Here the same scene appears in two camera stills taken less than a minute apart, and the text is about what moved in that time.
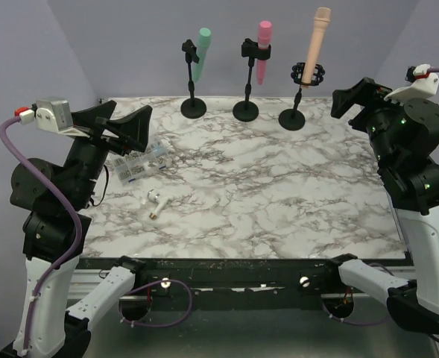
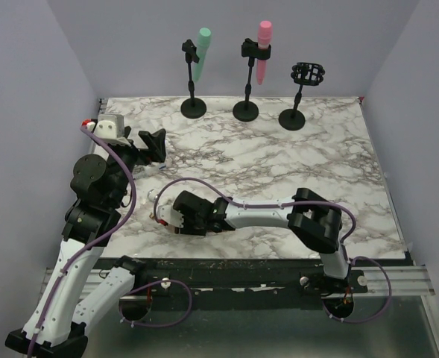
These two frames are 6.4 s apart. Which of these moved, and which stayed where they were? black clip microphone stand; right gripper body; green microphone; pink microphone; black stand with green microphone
Moved: right gripper body
Stayed: black clip microphone stand; pink microphone; green microphone; black stand with green microphone
